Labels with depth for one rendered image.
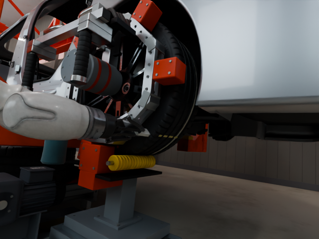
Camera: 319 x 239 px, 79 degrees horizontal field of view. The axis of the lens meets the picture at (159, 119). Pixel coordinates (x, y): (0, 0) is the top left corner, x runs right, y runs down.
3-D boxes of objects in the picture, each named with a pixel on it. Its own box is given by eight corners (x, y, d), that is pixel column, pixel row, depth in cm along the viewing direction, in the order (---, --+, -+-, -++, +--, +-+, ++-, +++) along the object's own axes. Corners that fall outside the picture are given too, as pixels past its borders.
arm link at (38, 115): (94, 101, 48) (65, 101, 55) (23, 81, 35) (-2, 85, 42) (88, 144, 47) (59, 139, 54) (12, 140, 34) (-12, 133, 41)
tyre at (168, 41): (140, 26, 120) (93, 116, 132) (111, 2, 100) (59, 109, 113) (231, 66, 84) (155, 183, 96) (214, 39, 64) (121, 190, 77)
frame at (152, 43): (155, 149, 69) (169, 9, 75) (144, 148, 63) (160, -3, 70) (70, 138, 99) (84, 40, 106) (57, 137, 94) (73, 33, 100)
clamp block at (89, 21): (111, 43, 61) (113, 27, 62) (87, 27, 54) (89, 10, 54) (101, 46, 64) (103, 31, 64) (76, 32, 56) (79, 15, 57)
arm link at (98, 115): (95, 122, 47) (113, 125, 51) (82, 97, 51) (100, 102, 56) (75, 146, 49) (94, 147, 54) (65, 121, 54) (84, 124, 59)
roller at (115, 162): (158, 168, 92) (159, 155, 93) (111, 172, 68) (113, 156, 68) (148, 166, 95) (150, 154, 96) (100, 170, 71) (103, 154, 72)
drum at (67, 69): (122, 97, 82) (126, 66, 84) (77, 81, 65) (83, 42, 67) (100, 98, 90) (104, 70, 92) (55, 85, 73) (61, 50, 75)
